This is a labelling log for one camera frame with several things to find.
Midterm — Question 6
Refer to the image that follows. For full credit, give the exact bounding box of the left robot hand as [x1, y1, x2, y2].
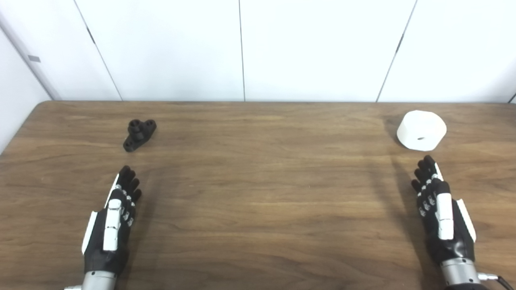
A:
[81, 165, 142, 276]

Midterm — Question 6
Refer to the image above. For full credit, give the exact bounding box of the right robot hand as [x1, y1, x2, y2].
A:
[410, 155, 477, 266]

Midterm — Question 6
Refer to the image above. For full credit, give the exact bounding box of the black holder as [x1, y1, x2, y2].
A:
[123, 119, 158, 153]

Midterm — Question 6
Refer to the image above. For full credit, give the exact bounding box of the round white piece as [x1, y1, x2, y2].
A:
[397, 110, 447, 152]

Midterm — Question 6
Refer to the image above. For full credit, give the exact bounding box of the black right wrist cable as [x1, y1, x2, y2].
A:
[478, 273, 516, 290]

